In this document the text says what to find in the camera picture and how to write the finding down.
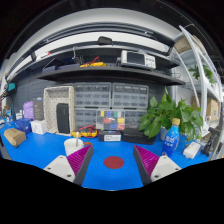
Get green potted plant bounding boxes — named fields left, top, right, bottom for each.
left=138, top=87, right=204, bottom=143

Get white mug orange handle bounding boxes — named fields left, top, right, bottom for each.
left=63, top=138, right=93, bottom=157

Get yellow tool red leads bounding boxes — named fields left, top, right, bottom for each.
left=79, top=56, right=107, bottom=69

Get blue box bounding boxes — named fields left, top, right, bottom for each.
left=13, top=117, right=33, bottom=135

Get white shelf unit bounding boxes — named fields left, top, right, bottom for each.
left=172, top=24, right=224, bottom=158

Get black wall shelf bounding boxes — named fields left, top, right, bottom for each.
left=35, top=45, right=187, bottom=86

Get black box white label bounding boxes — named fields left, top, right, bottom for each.
left=98, top=130, right=122, bottom=143

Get teal small object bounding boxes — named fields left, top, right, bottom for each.
left=7, top=82, right=17, bottom=93

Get white power adapter block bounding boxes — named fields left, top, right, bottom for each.
left=182, top=140, right=202, bottom=160

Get clear organizer colourful parts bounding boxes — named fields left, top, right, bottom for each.
left=95, top=109, right=126, bottom=131

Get black flat case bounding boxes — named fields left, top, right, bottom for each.
left=120, top=128, right=156, bottom=145

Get dark grey box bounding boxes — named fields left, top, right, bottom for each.
left=32, top=97, right=45, bottom=121

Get flat round red coaster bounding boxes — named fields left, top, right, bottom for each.
left=103, top=155, right=125, bottom=170

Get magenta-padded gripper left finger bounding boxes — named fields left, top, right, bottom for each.
left=43, top=143, right=95, bottom=187

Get black rounded device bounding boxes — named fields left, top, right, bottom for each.
left=97, top=35, right=114, bottom=46

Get black camera stand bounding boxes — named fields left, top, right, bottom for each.
left=200, top=127, right=222, bottom=158

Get blue drink bottle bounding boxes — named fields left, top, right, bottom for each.
left=162, top=117, right=182, bottom=158

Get brown cardboard box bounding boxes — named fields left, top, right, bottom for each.
left=3, top=127, right=27, bottom=148

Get purple bag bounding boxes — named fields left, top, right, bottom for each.
left=22, top=100, right=35, bottom=120

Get beige perforated tray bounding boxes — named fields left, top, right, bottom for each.
left=43, top=85, right=76, bottom=136

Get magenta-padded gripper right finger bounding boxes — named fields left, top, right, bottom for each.
left=132, top=144, right=182, bottom=187

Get white oscilloscope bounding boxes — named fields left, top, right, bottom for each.
left=120, top=49, right=157, bottom=71

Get yellow multimeter red leads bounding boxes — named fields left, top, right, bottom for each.
left=71, top=125, right=99, bottom=139

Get black rectangular device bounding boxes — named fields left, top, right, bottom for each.
left=55, top=103, right=71, bottom=135

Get small white box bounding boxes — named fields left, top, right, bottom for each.
left=30, top=119, right=48, bottom=136

